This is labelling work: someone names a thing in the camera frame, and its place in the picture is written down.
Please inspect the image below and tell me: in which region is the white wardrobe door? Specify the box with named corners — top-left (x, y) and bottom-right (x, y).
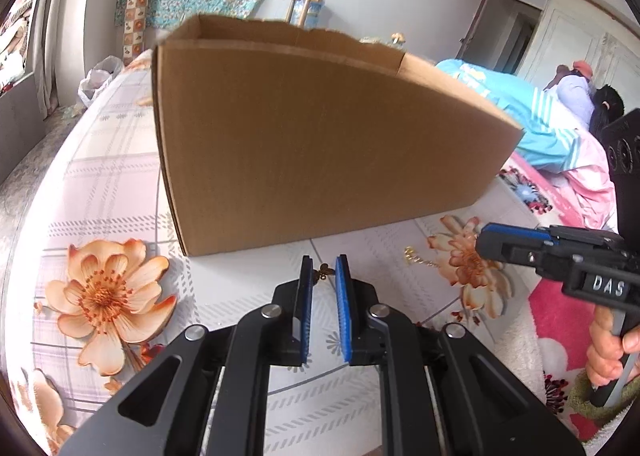
top-left (518, 0), bottom-right (640, 112)

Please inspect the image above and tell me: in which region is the person right hand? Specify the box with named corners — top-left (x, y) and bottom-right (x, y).
top-left (586, 306), bottom-right (640, 387)

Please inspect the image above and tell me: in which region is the white plastic bag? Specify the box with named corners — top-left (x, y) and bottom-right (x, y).
top-left (77, 55), bottom-right (124, 108)

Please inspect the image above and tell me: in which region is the floral bed sheet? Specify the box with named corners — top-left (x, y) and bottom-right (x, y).
top-left (1, 62), bottom-right (538, 450)

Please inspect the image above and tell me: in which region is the doll with orange hat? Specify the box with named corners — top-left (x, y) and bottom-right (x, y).
top-left (544, 60), bottom-right (625, 140)

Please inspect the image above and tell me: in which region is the grey curtain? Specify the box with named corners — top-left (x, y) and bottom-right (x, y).
top-left (28, 0), bottom-right (82, 119)

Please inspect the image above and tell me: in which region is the small gold earring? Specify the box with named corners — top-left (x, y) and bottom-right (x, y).
top-left (312, 263), bottom-right (335, 284)

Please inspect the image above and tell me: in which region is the dark grey cabinet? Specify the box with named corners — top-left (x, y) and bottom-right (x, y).
top-left (0, 72), bottom-right (46, 182)

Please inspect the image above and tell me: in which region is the cyan striped jacket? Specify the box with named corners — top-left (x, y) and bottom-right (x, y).
top-left (436, 58), bottom-right (608, 173)

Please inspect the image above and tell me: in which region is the white fluffy blanket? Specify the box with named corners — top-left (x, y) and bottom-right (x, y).
top-left (492, 302), bottom-right (547, 405)

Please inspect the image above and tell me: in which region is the brown cardboard box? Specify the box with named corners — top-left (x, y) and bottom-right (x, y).
top-left (152, 14), bottom-right (523, 257)

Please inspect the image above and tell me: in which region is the patterned paper roll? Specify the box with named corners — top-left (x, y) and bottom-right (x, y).
top-left (122, 0), bottom-right (149, 66)

